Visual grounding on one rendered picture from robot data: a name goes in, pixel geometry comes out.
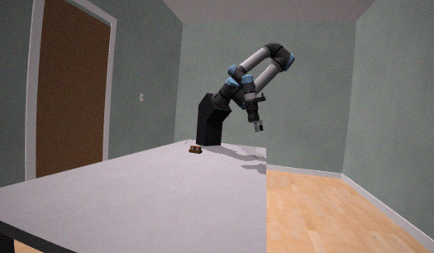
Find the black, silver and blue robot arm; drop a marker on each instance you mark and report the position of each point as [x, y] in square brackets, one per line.
[236, 86]

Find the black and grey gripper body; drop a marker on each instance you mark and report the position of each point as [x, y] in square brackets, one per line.
[251, 102]

